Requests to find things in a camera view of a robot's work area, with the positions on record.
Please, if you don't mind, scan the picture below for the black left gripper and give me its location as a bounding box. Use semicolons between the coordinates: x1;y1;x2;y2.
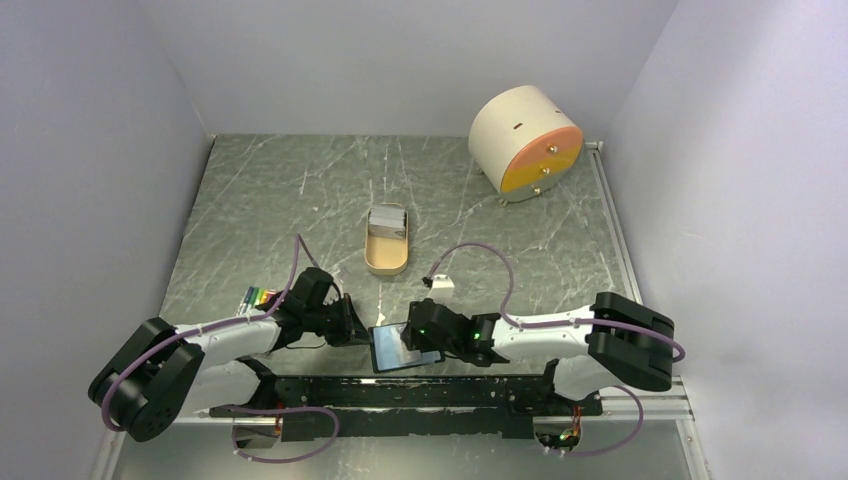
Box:
304;292;374;347

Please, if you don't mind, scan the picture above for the black leather card holder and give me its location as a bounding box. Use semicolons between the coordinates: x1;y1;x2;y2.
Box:
369;323;446;373

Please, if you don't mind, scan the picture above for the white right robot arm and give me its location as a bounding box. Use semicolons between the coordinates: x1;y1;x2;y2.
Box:
392;292;684;414

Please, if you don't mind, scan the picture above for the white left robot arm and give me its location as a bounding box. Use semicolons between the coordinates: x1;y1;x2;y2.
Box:
87;267;371;442

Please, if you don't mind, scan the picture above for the rainbow striped card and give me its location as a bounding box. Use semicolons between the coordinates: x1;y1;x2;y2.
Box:
236;286;278;317

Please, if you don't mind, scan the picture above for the stack of cards in tray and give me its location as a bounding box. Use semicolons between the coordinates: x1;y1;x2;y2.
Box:
367;204;407;240

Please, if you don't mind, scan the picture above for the beige oval tray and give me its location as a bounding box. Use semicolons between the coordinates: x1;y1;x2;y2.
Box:
364;203;410;276

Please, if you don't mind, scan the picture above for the cream round drawer cabinet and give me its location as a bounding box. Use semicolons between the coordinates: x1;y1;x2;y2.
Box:
468;85;584;205

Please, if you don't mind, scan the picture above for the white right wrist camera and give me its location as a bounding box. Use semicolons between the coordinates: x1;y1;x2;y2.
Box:
422;274;455;304

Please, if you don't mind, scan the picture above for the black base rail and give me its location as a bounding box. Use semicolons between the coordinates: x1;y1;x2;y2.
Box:
247;374;581;441

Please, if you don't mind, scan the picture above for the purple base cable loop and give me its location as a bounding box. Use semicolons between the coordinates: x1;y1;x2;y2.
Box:
230;411;337;465

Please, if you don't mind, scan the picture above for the aluminium side rail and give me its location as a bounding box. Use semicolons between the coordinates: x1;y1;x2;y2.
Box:
584;141;643;303

